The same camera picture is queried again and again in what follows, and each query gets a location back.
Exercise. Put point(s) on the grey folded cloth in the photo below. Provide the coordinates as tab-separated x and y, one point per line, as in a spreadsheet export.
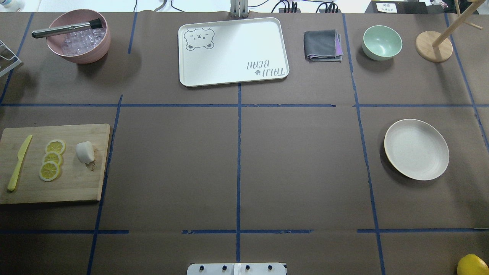
323	45

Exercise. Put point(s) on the aluminium frame post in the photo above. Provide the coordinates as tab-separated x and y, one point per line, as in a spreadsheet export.
239	9

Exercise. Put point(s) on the clear ice cubes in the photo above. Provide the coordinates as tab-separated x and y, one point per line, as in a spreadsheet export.
80	42

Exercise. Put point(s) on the white bear tray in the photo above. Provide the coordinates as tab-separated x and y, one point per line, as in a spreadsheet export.
234	51

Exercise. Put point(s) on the wooden mug tree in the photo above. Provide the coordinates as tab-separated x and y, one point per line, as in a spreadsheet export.
436	47

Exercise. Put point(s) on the lemon slice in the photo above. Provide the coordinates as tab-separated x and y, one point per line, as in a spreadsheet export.
53	156
55	145
49	171

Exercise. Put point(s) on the mint green bowl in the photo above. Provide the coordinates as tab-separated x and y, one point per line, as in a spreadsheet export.
381	43

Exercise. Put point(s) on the cream round plate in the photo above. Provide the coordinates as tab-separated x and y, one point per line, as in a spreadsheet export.
416	149

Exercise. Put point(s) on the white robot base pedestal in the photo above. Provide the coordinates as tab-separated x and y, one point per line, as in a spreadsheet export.
254	268

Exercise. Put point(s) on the yellow lemon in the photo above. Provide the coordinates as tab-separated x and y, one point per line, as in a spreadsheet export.
471	264

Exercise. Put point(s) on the bamboo cutting board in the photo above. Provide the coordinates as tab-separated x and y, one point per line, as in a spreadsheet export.
77	181

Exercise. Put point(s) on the black power strip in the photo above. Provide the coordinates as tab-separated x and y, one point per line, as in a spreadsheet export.
306	6

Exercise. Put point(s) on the lemon slice near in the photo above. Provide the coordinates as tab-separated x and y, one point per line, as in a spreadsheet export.
49	171

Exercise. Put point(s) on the yellow plastic knife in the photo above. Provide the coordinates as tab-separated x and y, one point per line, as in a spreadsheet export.
20	157

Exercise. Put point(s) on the clear cup rack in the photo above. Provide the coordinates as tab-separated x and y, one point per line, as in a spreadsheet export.
8	60

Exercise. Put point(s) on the lemon slice middle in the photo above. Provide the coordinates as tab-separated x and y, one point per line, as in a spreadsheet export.
53	156

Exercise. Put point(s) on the lemon slice far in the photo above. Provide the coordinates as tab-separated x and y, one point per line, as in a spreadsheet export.
55	145

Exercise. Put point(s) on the pink bowl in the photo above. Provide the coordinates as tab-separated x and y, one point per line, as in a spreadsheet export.
78	16

